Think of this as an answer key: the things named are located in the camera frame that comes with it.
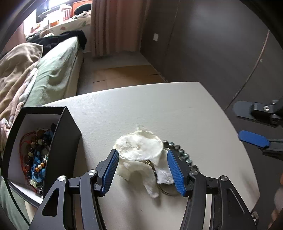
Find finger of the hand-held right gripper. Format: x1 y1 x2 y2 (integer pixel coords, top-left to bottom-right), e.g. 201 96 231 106
238 130 283 160
233 100 283 127

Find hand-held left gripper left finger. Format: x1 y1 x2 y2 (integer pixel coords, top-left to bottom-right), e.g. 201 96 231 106
29 149 120 230

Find orange box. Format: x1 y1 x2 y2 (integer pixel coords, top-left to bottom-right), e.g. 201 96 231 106
73 1 92 9

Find blue knotted cord bracelet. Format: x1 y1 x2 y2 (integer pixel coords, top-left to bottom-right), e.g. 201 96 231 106
30 130 56 184

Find red cord bracelet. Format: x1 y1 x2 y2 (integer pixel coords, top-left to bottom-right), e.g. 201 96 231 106
20 130 36 160

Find white tissue paper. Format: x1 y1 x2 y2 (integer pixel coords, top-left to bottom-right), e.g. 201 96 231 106
114 124 175 198

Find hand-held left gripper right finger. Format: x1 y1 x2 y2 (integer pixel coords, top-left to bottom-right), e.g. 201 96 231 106
167 149 258 230

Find narrow pink curtain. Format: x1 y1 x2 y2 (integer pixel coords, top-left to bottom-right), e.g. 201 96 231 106
12 22 27 48

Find brown seed bead bracelet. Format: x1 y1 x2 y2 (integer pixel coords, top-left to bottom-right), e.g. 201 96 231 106
35 129 50 138

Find black jewelry box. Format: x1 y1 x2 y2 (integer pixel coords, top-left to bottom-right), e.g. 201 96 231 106
2 106 81 200

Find floral windowsill cloth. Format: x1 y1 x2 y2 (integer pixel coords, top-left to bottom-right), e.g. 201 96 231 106
27 15 92 38

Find mixed colour bead bracelet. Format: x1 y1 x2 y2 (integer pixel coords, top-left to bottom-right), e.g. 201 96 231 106
24 138 48 176

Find brown cardboard sheets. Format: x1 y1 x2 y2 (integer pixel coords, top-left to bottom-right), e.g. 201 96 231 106
92 64 166 91

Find bed with green sheet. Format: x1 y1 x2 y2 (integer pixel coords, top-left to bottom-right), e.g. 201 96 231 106
0 35 84 230

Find wide pink curtain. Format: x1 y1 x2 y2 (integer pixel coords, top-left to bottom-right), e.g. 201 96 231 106
90 0 153 58

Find beige blanket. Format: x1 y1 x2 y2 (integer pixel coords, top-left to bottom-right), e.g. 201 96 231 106
0 43 43 153

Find grey blue bead bracelet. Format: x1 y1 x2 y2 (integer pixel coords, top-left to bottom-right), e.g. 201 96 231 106
162 139 199 172

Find white fleece blanket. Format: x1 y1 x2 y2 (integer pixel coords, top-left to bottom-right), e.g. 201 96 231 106
0 67 38 134

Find silver metal bracelet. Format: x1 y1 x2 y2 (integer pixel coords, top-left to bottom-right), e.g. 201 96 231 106
145 160 179 197

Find black clothing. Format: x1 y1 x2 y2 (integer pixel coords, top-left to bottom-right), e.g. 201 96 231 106
27 30 88 53

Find black round cushion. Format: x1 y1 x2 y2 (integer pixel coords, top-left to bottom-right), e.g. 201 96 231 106
74 5 91 15

